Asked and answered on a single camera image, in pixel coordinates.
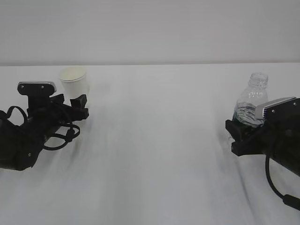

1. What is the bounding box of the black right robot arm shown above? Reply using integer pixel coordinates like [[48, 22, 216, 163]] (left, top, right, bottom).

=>
[[225, 120, 300, 175]]

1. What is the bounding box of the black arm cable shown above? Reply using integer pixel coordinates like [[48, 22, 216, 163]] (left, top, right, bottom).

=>
[[4, 105, 82, 150], [265, 150, 300, 208]]

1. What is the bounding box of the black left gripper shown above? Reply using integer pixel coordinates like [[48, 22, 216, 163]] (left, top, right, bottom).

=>
[[25, 94, 89, 134]]

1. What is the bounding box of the clear water bottle green label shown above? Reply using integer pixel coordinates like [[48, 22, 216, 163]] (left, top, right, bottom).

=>
[[232, 72, 268, 129]]

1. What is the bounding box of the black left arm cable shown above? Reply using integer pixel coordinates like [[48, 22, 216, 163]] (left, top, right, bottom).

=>
[[4, 105, 82, 150]]

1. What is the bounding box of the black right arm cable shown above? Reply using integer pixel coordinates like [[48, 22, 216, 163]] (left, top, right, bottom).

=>
[[265, 150, 300, 208]]

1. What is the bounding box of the white paper cup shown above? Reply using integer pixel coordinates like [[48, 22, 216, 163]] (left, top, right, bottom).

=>
[[59, 66, 90, 99]]

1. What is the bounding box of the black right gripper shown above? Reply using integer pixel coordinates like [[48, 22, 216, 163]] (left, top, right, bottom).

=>
[[225, 119, 300, 164]]

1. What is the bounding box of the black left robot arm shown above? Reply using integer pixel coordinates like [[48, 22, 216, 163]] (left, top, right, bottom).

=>
[[0, 94, 89, 171]]

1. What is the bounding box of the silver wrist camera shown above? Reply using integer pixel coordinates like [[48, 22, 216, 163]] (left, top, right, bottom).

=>
[[255, 97, 300, 122], [17, 81, 56, 110]]

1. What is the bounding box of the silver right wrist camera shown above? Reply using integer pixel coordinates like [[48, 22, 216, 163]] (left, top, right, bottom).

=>
[[255, 97, 300, 122]]

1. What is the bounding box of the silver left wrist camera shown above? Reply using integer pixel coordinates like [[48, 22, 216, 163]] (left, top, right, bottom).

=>
[[17, 81, 56, 110]]

